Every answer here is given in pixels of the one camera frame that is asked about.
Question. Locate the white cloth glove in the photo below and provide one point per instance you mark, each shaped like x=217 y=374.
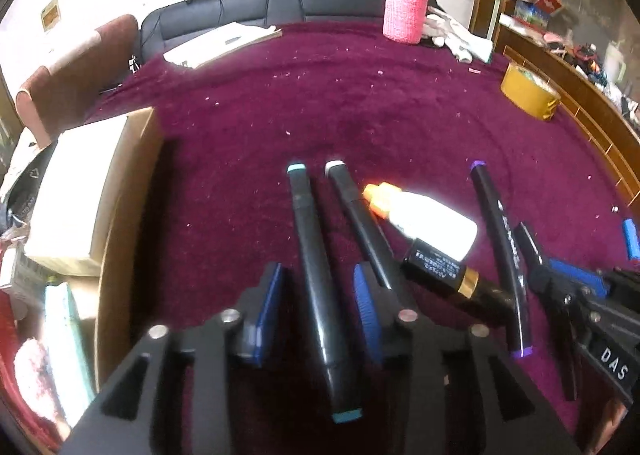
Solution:
x=460 y=35

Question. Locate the pink fluffy item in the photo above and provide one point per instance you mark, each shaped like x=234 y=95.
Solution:
x=35 y=375

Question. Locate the black marker white cap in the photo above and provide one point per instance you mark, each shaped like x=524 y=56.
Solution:
x=357 y=220

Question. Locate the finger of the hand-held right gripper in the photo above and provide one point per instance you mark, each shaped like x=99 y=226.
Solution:
x=530 y=255
x=575 y=277

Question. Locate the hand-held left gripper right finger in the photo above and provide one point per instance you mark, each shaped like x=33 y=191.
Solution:
x=367 y=305

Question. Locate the yellow tape roll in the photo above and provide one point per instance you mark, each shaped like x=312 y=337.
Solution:
x=530 y=95

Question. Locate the wall switch plate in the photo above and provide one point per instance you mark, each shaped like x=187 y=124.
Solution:
x=50 y=15

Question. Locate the white jug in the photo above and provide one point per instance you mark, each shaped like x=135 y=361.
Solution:
x=615 y=62

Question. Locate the cluttered wooden shelf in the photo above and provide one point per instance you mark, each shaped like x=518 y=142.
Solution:
x=540 y=10

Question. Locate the black leather sofa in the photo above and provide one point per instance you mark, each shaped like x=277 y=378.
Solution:
x=260 y=5

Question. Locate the white papers on sofa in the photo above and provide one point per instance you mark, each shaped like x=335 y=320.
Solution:
x=220 y=42

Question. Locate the printed paper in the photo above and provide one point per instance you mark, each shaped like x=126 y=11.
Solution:
x=27 y=270

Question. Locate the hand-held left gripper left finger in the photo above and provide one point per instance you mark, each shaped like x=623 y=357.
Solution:
x=267 y=315

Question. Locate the black tube gold band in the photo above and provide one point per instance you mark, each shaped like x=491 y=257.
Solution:
x=435 y=267

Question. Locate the brown chair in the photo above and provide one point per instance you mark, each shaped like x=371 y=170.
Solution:
x=75 y=75

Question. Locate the white glue bottle orange cap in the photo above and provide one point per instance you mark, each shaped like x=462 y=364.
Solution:
x=435 y=222

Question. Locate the blue plastic piece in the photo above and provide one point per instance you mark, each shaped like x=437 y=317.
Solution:
x=631 y=237

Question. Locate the red cloth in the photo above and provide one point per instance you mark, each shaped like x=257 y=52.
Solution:
x=7 y=330

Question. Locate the black marker purple caps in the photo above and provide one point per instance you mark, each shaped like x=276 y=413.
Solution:
x=502 y=255

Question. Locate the cream cardboard box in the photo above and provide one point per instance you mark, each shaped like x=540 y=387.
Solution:
x=85 y=195

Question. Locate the wooden bed frame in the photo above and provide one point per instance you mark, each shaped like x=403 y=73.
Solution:
x=585 y=110

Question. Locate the black marker teal caps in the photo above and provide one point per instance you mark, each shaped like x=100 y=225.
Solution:
x=315 y=285

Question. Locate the pink woven container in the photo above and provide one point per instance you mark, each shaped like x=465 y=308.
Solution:
x=406 y=10

